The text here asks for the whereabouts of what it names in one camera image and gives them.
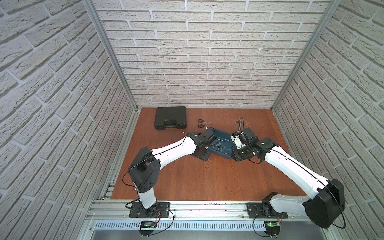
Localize hammer with black handle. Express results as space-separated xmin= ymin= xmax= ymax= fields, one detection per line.
xmin=236 ymin=121 xmax=245 ymax=129

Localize black plastic tool case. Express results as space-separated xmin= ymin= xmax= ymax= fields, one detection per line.
xmin=154 ymin=106 xmax=187 ymax=130

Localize black handled scissors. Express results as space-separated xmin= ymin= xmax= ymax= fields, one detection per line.
xmin=198 ymin=119 xmax=212 ymax=128

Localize aluminium front rail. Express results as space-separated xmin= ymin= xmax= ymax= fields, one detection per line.
xmin=86 ymin=199 xmax=332 ymax=223

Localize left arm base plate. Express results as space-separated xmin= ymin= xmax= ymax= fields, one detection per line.
xmin=129 ymin=202 xmax=170 ymax=218

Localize right controller board green light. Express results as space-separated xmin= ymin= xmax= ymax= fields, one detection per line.
xmin=264 ymin=221 xmax=281 ymax=232

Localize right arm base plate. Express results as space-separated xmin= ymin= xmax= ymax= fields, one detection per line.
xmin=246 ymin=202 xmax=288 ymax=220

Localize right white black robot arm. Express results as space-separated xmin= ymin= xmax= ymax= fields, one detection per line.
xmin=231 ymin=128 xmax=345 ymax=229

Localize left controller board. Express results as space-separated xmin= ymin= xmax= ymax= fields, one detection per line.
xmin=140 ymin=221 xmax=158 ymax=230

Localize teal plastic storage box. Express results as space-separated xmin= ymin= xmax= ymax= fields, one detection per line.
xmin=209 ymin=129 xmax=237 ymax=160

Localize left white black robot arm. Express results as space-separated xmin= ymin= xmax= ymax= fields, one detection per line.
xmin=127 ymin=129 xmax=216 ymax=210

